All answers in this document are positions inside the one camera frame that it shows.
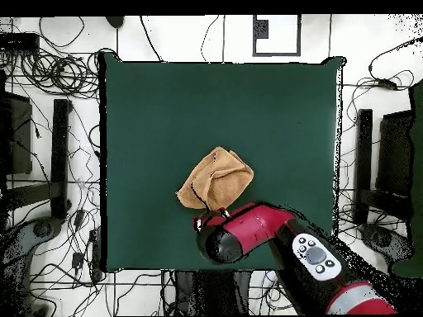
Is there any tan terry towel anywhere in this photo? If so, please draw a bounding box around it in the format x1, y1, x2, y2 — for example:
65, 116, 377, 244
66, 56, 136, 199
175, 145, 254, 212

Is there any black flat device box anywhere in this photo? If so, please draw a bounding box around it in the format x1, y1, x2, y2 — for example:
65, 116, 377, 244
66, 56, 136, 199
0, 32, 40, 53

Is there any black power strip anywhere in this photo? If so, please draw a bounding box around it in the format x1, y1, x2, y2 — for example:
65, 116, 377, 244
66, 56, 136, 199
88, 229, 102, 282

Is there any dark green table cloth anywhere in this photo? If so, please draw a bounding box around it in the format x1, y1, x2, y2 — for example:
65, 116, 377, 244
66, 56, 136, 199
98, 52, 346, 273

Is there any black square case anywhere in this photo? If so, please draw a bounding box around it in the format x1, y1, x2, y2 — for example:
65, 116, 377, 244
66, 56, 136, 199
376, 110, 415, 199
0, 91, 33, 175

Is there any person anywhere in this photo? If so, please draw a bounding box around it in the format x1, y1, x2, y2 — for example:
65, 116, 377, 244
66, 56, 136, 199
105, 16, 126, 29

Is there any dark green fabric sheet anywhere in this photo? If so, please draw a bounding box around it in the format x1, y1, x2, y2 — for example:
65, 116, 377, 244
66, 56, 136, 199
389, 78, 423, 279

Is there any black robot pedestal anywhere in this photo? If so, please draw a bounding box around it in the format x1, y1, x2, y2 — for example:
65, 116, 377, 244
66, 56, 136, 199
173, 269, 252, 316

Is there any dark square floor frame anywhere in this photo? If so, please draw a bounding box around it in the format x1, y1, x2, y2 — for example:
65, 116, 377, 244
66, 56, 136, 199
252, 14, 302, 58

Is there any coiled black cable bundle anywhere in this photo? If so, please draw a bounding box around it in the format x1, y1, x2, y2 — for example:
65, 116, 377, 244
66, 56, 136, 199
19, 49, 100, 100

